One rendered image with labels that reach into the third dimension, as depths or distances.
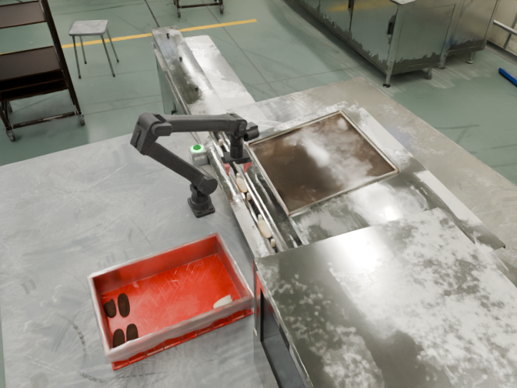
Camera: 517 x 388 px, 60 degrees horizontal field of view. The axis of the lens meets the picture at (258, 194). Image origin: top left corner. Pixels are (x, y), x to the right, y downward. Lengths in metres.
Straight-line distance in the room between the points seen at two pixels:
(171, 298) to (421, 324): 0.89
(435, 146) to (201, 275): 1.35
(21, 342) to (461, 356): 1.28
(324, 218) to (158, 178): 0.79
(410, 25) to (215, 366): 3.61
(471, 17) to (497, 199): 3.14
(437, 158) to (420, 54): 2.45
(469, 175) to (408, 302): 1.31
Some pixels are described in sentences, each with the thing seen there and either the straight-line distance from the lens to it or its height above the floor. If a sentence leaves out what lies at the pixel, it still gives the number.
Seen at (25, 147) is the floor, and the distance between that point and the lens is 4.09.
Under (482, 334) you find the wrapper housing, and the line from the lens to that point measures 1.04.
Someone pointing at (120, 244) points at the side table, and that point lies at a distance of 1.82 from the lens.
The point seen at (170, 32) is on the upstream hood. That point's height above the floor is 0.92.
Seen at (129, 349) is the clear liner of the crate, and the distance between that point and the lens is 1.42.
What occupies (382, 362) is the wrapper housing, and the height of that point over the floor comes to 1.30.
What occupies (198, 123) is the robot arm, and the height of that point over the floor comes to 1.24.
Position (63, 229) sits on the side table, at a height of 0.82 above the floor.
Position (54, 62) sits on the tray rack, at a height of 0.52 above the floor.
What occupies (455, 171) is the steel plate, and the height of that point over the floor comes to 0.82.
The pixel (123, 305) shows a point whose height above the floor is 0.83.
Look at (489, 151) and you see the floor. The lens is 4.04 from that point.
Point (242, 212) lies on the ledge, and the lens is 1.80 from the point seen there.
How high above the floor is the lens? 2.11
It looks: 41 degrees down
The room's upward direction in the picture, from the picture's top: straight up
